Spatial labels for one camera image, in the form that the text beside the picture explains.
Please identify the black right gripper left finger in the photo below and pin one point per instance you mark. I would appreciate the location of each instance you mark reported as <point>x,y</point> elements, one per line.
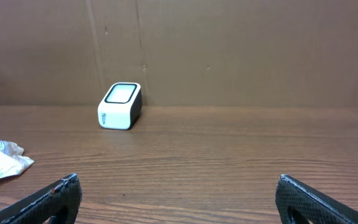
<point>58,202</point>

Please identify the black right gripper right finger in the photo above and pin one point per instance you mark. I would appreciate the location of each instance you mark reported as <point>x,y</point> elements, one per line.
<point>299,203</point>

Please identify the beige paper bag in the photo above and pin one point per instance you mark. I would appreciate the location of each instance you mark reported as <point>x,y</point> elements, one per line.
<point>12,159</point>

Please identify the white barcode scanner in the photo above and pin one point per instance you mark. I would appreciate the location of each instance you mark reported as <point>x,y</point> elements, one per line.
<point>121,106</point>

